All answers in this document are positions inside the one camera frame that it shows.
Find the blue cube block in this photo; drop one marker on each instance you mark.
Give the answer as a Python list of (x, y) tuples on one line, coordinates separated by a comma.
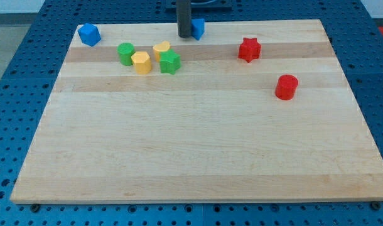
[(89, 34)]

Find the green star block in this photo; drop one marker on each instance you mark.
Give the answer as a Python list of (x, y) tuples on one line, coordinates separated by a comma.
[(169, 62)]

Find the light wooden board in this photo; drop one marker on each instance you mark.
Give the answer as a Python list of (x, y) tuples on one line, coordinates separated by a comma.
[(214, 132)]

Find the yellow hexagon block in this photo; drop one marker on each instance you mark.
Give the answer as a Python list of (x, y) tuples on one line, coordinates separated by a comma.
[(141, 62)]

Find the yellow heart block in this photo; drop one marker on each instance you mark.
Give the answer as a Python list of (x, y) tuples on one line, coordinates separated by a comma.
[(159, 48)]

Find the red star block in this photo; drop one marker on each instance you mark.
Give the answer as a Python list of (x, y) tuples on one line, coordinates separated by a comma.
[(249, 49)]

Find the blue triangular block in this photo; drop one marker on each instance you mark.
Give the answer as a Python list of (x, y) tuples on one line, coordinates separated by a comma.
[(197, 28)]

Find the green cylinder block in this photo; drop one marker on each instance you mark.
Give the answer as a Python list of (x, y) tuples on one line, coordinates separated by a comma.
[(125, 52)]

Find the red cylinder block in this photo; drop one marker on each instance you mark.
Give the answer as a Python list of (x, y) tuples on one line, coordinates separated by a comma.
[(286, 87)]

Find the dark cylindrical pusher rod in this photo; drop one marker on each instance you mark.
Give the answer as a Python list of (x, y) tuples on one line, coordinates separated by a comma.
[(184, 18)]

